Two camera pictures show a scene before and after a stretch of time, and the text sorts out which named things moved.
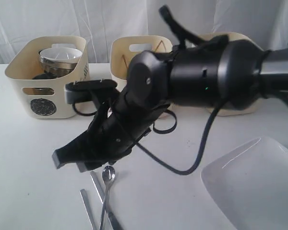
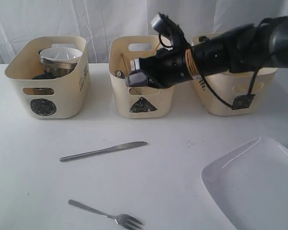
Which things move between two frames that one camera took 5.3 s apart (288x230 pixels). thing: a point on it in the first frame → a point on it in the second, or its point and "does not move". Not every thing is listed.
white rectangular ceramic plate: x=255 y=186 does not move
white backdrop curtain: x=272 y=24 does not move
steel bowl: x=54 y=68 does not move
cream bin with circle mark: x=44 y=97 does not move
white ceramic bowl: x=61 y=54 does not move
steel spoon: x=109 y=175 → x=120 y=74
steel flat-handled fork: x=90 y=214 → x=124 y=221
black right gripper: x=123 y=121 → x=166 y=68
